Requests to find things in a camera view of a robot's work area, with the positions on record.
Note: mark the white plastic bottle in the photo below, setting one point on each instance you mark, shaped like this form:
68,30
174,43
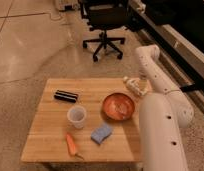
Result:
137,86

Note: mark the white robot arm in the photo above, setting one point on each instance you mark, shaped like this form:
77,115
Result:
161,114

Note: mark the orange ceramic bowl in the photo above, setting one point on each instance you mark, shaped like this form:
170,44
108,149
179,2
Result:
118,106

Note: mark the translucent plastic cup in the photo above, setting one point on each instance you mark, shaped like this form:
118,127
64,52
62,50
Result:
76,115

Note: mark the black rectangular case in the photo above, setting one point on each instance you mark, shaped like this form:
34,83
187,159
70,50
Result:
66,96

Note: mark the wooden table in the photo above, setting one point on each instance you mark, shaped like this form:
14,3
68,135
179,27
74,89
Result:
46,140

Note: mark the blue sponge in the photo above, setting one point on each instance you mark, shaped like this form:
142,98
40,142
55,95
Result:
101,133

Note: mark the orange toy carrot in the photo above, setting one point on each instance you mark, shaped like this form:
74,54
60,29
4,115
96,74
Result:
72,147

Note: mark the black office chair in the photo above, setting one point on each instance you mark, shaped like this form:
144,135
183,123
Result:
104,15

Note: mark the white device on floor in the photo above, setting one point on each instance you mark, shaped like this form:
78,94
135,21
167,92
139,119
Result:
61,5

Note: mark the long workbench at right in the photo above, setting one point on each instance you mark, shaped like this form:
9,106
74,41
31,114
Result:
182,59

